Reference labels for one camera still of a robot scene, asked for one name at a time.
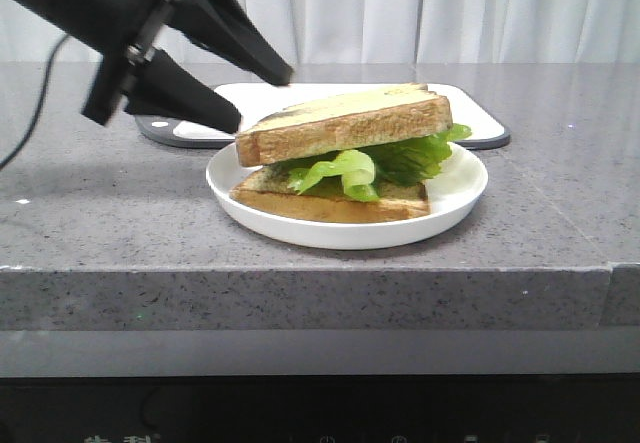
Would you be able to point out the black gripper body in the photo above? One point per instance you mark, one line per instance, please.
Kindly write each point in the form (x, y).
(123, 32)

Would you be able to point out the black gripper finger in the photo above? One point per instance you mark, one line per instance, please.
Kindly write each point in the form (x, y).
(163, 88)
(223, 28)

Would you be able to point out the toasted bread slice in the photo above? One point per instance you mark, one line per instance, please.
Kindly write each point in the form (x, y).
(383, 114)
(267, 190)

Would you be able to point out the green lettuce leaf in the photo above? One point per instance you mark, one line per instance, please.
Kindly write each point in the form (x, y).
(358, 174)

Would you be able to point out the white curtain backdrop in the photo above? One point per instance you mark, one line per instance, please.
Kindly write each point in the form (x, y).
(449, 31)

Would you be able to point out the white cutting board black rim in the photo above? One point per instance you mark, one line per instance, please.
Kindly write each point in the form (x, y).
(257, 100)

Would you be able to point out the white round plate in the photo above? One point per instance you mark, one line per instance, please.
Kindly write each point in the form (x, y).
(452, 195)

